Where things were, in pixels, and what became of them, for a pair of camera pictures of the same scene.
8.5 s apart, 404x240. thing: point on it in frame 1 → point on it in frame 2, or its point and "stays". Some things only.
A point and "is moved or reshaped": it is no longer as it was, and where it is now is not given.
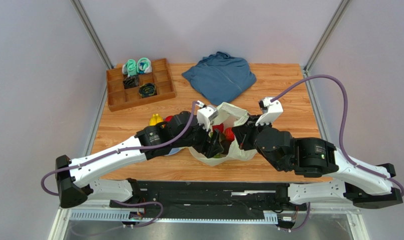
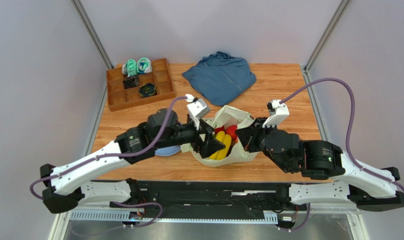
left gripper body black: (199, 135) stays
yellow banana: (158, 119) is moved or reshaped
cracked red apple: (229, 134) stays
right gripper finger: (244, 137) stays
